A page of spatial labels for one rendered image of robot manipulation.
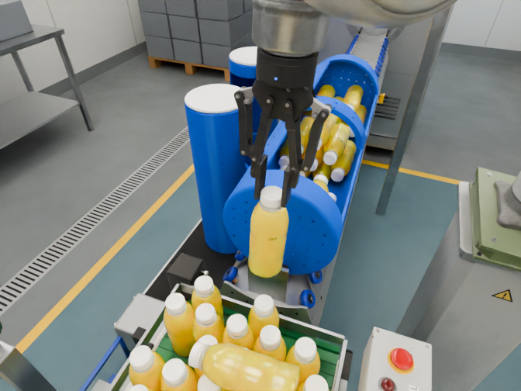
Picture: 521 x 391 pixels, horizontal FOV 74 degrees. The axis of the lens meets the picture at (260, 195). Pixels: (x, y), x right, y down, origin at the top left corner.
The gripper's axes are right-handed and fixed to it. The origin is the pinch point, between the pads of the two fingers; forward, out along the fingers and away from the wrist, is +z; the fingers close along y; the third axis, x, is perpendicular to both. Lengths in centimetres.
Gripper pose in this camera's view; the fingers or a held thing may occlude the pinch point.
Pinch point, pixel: (274, 181)
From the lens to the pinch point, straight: 54.9
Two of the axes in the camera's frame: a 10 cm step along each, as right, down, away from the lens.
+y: -9.3, -2.7, 2.5
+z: -0.6, 7.8, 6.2
